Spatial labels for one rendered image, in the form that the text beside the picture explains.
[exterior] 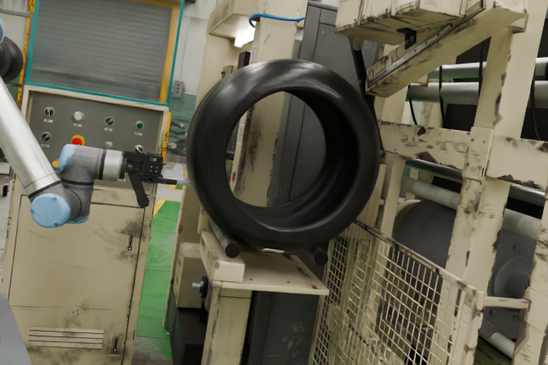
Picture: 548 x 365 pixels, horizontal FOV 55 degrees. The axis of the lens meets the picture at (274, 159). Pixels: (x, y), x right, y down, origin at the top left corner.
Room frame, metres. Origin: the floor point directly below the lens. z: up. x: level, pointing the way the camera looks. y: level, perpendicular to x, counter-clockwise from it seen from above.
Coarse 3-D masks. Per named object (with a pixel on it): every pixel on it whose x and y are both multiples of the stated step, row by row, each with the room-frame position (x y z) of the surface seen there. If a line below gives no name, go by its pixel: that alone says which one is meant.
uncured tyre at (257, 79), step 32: (256, 64) 1.57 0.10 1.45; (288, 64) 1.56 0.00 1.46; (224, 96) 1.51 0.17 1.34; (256, 96) 1.51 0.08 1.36; (320, 96) 1.85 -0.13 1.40; (352, 96) 1.59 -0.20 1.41; (192, 128) 1.59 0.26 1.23; (224, 128) 1.49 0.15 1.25; (352, 128) 1.61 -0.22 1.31; (192, 160) 1.52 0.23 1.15; (224, 160) 1.49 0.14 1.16; (352, 160) 1.84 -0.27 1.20; (224, 192) 1.49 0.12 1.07; (320, 192) 1.87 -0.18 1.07; (352, 192) 1.59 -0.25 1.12; (224, 224) 1.53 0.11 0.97; (256, 224) 1.52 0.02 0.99; (288, 224) 1.82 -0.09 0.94; (320, 224) 1.57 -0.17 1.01
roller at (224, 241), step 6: (210, 222) 1.82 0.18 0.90; (216, 228) 1.72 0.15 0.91; (216, 234) 1.69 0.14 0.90; (222, 234) 1.63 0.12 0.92; (222, 240) 1.59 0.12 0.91; (228, 240) 1.55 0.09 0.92; (234, 240) 1.56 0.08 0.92; (222, 246) 1.57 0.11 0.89; (228, 246) 1.51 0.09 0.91; (234, 246) 1.52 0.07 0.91; (228, 252) 1.51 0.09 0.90; (234, 252) 1.52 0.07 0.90
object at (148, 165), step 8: (128, 152) 1.52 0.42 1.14; (136, 152) 1.53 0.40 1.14; (144, 152) 1.57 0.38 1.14; (128, 160) 1.53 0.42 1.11; (136, 160) 1.53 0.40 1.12; (144, 160) 1.52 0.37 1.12; (152, 160) 1.54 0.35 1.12; (160, 160) 1.53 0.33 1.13; (128, 168) 1.55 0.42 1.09; (136, 168) 1.54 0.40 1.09; (144, 168) 1.52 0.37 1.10; (152, 168) 1.54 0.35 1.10; (160, 168) 1.54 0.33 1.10; (120, 176) 1.51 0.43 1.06; (144, 176) 1.53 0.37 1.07; (152, 176) 1.53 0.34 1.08; (160, 176) 1.58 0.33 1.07
